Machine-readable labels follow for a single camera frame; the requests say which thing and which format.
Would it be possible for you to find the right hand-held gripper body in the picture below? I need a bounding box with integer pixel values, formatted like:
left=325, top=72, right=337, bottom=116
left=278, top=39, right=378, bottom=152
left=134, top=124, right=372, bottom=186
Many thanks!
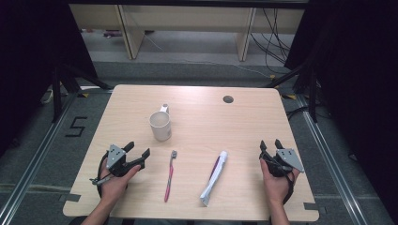
left=258, top=147, right=305, bottom=178

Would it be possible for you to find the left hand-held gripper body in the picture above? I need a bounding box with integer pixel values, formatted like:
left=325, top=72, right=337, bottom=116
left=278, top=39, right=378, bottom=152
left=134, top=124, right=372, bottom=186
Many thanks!
left=105, top=143, right=140, bottom=178

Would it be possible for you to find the pink toothbrush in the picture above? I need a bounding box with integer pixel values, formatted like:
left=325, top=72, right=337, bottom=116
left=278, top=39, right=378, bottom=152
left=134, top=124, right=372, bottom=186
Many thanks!
left=163, top=149, right=178, bottom=203

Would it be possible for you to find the white cup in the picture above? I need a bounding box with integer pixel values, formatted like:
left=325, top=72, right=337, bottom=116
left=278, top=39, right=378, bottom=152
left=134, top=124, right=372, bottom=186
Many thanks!
left=148, top=103, right=173, bottom=143

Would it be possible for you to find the white toothpaste tube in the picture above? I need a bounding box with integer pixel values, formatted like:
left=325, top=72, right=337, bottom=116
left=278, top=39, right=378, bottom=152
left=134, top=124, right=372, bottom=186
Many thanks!
left=199, top=150, right=229, bottom=207

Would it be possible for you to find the person's left hand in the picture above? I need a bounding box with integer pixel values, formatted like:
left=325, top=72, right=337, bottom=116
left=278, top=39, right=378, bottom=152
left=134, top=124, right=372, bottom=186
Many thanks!
left=99, top=158, right=142, bottom=204

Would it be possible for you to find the person's right hand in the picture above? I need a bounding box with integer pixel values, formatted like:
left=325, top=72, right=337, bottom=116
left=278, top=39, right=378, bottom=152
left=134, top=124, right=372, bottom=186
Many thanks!
left=260, top=158, right=301, bottom=205

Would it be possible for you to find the black tape strip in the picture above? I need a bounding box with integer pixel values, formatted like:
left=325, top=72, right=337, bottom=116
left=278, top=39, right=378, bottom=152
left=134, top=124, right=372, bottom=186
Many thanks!
left=302, top=202, right=327, bottom=216
left=58, top=193, right=82, bottom=203

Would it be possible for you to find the black metal stand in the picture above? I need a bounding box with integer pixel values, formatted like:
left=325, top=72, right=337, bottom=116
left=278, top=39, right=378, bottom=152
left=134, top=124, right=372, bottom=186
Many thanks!
left=264, top=62, right=319, bottom=124
left=51, top=64, right=114, bottom=124

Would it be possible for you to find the dark curtain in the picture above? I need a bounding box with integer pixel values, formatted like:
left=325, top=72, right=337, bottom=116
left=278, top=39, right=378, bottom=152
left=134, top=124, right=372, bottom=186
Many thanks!
left=0, top=0, right=99, bottom=158
left=283, top=0, right=398, bottom=217

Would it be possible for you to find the beige wooden desk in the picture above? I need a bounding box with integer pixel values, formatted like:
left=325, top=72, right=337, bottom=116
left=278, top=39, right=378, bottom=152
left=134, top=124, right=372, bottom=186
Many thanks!
left=69, top=3, right=306, bottom=62

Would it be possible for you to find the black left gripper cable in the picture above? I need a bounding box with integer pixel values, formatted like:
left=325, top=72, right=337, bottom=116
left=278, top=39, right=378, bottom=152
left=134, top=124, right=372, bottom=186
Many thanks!
left=97, top=152, right=111, bottom=199

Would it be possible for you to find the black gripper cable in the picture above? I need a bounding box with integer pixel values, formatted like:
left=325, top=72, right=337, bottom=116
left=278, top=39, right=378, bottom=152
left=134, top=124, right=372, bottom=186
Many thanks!
left=283, top=170, right=298, bottom=205
left=97, top=152, right=111, bottom=199

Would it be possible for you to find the silver cable plug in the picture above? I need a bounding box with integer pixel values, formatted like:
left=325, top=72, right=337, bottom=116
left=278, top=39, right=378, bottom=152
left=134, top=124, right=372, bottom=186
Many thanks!
left=89, top=175, right=113, bottom=187

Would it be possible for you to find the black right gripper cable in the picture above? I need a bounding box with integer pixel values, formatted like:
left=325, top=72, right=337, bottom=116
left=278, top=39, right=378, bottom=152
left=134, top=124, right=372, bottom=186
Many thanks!
left=283, top=170, right=298, bottom=205

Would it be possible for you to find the black floor cable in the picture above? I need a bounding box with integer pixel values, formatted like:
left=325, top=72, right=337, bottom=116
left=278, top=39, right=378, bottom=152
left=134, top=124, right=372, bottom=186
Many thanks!
left=285, top=105, right=312, bottom=122

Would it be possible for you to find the aluminium floor rail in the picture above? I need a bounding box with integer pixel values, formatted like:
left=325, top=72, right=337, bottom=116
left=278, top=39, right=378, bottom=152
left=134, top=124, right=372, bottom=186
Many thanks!
left=295, top=93, right=368, bottom=225
left=0, top=92, right=79, bottom=225

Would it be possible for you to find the bundle of black cables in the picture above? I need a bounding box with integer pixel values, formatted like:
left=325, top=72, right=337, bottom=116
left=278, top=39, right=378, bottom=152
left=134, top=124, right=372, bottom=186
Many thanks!
left=250, top=7, right=293, bottom=75

